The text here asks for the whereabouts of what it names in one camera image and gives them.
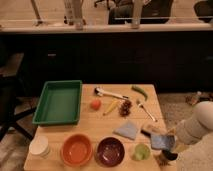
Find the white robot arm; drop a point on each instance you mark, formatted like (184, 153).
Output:
(190, 136)

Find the blue-grey folded cloth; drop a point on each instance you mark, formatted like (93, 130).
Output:
(127, 130)

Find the green chili pepper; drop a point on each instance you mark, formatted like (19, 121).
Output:
(140, 90)

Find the red tomato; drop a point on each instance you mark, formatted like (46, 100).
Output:
(95, 104)

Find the silver fork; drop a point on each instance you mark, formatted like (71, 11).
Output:
(140, 105)

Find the white-handled ladle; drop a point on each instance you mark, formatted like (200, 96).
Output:
(99, 91)

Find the orange bowl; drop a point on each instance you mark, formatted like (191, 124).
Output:
(76, 150)

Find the green plastic tray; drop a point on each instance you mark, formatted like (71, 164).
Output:
(59, 103)

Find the dark grape bunch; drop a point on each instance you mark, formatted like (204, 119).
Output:
(125, 107)

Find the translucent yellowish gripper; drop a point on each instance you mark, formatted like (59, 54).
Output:
(173, 133)

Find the blue sponge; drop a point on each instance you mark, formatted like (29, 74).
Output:
(162, 142)

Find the white paper cup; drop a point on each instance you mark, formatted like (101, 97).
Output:
(39, 146)

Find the metal cup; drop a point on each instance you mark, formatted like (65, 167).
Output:
(165, 157)

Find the black-handled brush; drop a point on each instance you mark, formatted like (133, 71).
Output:
(148, 130)

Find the black office chair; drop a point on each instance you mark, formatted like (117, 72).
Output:
(8, 100)

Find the green plastic cup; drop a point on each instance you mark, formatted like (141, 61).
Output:
(141, 152)

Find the dark purple bowl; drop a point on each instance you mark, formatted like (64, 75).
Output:
(110, 152)

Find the yellow banana toy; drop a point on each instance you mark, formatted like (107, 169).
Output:
(111, 107)

